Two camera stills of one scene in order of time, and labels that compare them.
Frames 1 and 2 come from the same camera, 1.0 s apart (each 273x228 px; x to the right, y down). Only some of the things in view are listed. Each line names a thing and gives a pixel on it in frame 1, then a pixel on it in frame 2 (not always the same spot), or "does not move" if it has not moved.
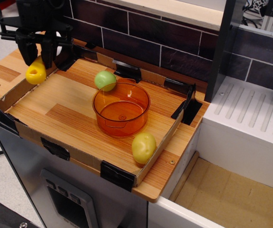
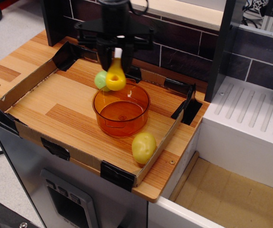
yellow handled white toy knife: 36,72 → 116,78
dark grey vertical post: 219,64 does not move
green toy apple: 105,80 does not move
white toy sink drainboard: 247,131 does not move
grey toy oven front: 68,194 does not move
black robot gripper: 34,22 → 114,30
